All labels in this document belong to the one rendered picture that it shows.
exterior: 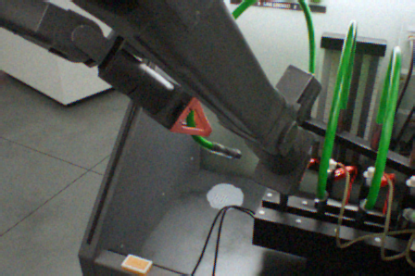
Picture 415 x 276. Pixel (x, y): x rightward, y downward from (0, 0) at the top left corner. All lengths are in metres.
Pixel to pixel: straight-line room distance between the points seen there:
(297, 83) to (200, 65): 0.31
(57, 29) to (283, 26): 0.59
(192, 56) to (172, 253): 0.81
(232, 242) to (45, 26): 0.68
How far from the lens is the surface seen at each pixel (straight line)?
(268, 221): 0.89
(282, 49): 1.06
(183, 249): 1.03
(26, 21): 0.62
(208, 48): 0.27
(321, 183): 0.67
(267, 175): 0.65
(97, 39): 0.61
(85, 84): 3.73
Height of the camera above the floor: 1.56
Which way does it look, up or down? 30 degrees down
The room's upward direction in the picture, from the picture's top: straight up
